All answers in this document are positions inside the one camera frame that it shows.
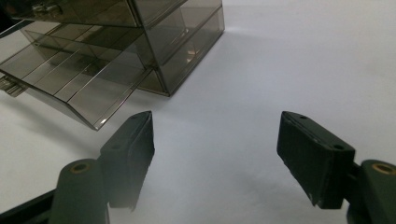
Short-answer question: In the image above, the smoked clear plastic drawer cabinet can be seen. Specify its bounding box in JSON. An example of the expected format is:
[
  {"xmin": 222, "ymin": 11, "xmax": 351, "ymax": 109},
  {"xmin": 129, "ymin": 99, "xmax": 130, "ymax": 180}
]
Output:
[{"xmin": 0, "ymin": 0, "xmax": 226, "ymax": 97}]

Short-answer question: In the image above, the smoked clear plastic divided drawer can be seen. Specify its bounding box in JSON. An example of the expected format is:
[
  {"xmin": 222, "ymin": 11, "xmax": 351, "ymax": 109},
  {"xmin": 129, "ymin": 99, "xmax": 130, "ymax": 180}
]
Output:
[{"xmin": 0, "ymin": 29, "xmax": 154, "ymax": 132}]

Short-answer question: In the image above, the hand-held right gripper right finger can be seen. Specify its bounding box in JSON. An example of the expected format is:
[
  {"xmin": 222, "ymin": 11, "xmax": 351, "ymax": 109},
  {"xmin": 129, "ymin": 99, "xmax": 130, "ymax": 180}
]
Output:
[{"xmin": 276, "ymin": 110, "xmax": 357, "ymax": 210}]

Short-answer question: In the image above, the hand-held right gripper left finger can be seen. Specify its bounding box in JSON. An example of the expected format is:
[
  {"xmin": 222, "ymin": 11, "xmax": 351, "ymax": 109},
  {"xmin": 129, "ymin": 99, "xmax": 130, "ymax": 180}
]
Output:
[{"xmin": 98, "ymin": 110, "xmax": 156, "ymax": 213}]

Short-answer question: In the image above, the smoked clear plastic closed drawer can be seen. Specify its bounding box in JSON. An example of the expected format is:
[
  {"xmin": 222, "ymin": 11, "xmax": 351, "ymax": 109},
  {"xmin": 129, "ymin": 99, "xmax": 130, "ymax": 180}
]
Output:
[{"xmin": 0, "ymin": 0, "xmax": 142, "ymax": 28}]

